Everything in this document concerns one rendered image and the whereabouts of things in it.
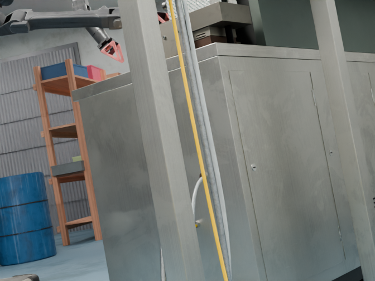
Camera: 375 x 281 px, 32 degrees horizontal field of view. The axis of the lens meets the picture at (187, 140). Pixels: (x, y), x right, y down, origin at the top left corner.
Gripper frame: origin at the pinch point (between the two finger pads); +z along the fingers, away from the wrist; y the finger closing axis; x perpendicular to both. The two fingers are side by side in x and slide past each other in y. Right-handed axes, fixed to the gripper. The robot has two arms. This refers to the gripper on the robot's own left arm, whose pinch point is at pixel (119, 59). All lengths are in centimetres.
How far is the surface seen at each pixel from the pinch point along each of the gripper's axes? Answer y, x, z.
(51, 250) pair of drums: 327, 209, -5
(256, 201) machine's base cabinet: -65, -13, 79
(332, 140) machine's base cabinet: -18, -43, 80
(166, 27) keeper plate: -56, -25, 19
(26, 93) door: 674, 233, -262
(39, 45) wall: 679, 171, -307
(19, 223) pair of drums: 306, 209, -41
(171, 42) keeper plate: -56, -24, 24
